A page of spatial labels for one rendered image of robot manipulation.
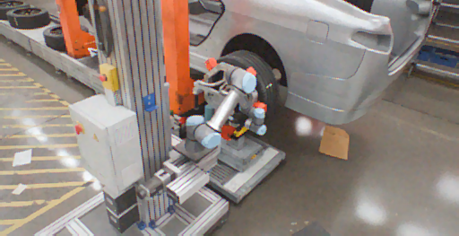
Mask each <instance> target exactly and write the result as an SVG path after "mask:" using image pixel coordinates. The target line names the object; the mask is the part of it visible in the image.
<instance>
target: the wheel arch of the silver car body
mask: <svg viewBox="0 0 459 236"><path fill-rule="evenodd" d="M265 40H266V39H265ZM260 43H261V45H260ZM258 45H260V46H259V48H257V46H258ZM263 47H264V38H263V37H261V36H260V35H257V34H254V33H253V32H240V33H238V34H236V35H233V36H232V37H231V38H230V39H228V40H227V42H226V43H225V44H224V45H223V48H222V49H221V53H220V55H219V58H220V57H224V56H227V55H228V54H231V53H233V52H235V51H251V52H253V53H255V54H257V55H258V56H260V55H262V51H263ZM256 48H257V51H256V52H255V50H256ZM264 55H265V62H266V63H267V64H268V65H269V66H270V67H272V68H274V69H279V73H281V80H280V85H282V86H284V87H286V88H288V91H287V97H286V101H287V99H288V94H289V82H288V76H287V73H286V70H285V66H284V64H283V62H282V59H281V57H280V56H279V53H278V52H277V51H276V49H275V48H274V47H273V45H271V44H270V42H269V41H267V40H266V44H265V48H264ZM286 101H285V103H286Z"/></svg>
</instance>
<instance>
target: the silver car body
mask: <svg viewBox="0 0 459 236"><path fill-rule="evenodd" d="M432 2H433V0H219V1H218V0H188V10H189V66H190V67H192V68H194V69H196V70H199V71H200V72H202V73H206V74H207V73H208V69H207V67H206V66H205V63H204V62H205V61H206V60H208V59H209V58H211V57H214V60H217V59H218V58H219V55H220V53H221V49H222V48H223V45H224V44H225V43H226V42H227V40H228V39H230V38H231V37H232V36H233V35H236V34H238V33H240V32H253V33H254V34H257V35H260V36H261V37H263V38H264V39H266V40H267V41H269V42H270V44H271V45H273V47H274V48H275V49H276V51H277V52H278V53H279V56H280V57H281V59H282V62H283V64H284V66H285V70H286V73H287V76H288V82H289V94H288V99H287V101H286V103H285V107H288V108H289V109H294V110H296V111H297V112H299V113H302V114H304V115H306V116H310V117H311V118H313V119H317V120H319V121H321V122H325V123H326V124H329V125H342V124H346V123H348V122H352V121H354V120H355V119H358V118H360V117H361V116H363V115H365V114H366V113H368V112H369V111H370V110H371V109H373V107H375V106H376V104H377V103H379V101H381V100H382V98H383V97H384V96H385V95H386V94H387V93H388V91H389V90H390V89H391V88H392V86H393V85H394V84H395V82H397V81H398V78H400V76H401V75H402V73H403V72H404V70H405V69H407V68H408V66H409V65H410V64H411V62H412V61H413V60H414V58H415V57H416V56H417V55H418V53H419V51H420V48H421V47H422V44H423V42H424V37H425V33H426V30H427V28H428V23H429V19H430V15H431V9H432ZM75 5H76V9H77V12H78V15H79V17H83V16H84V18H85V19H87V20H88V22H89V24H90V25H92V22H91V12H90V7H89V0H75Z"/></svg>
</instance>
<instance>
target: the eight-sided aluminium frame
mask: <svg viewBox="0 0 459 236"><path fill-rule="evenodd" d="M231 67H232V66H231V65H229V64H226V63H220V64H218V65H217V66H215V67H214V68H213V69H211V71H210V72H208V73H207V74H205V76H204V82H205V83H212V76H213V75H215V74H216V73H218V72H219V71H220V70H223V71H227V70H228V69H230V68H231ZM248 95H249V103H250V104H251V107H253V104H255V103H257V91H256V90H255V89H254V90H253V91H252V92H250V93H249V94H248ZM204 97H205V100H206V101H207V102H208V104H211V97H212V95H211V94H210V93H209V92H206V91H204Z"/></svg>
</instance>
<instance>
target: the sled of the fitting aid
mask: <svg viewBox="0 0 459 236"><path fill-rule="evenodd" d="M262 156H264V149H263V148H261V150H259V151H258V152H257V153H255V155H253V156H251V158H250V159H248V160H247V161H246V162H244V163H243V162H240V161H239V160H237V159H235V158H233V157H232V156H229V155H228V154H226V153H224V152H223V151H221V152H220V153H217V158H218V159H221V160H222V161H223V162H226V163H227V164H228V165H230V166H232V167H233V168H234V169H237V170H238V171H241V172H242V173H243V172H244V171H246V170H247V169H248V168H249V167H251V165H253V164H254V163H255V162H257V160H258V159H261V157H262Z"/></svg>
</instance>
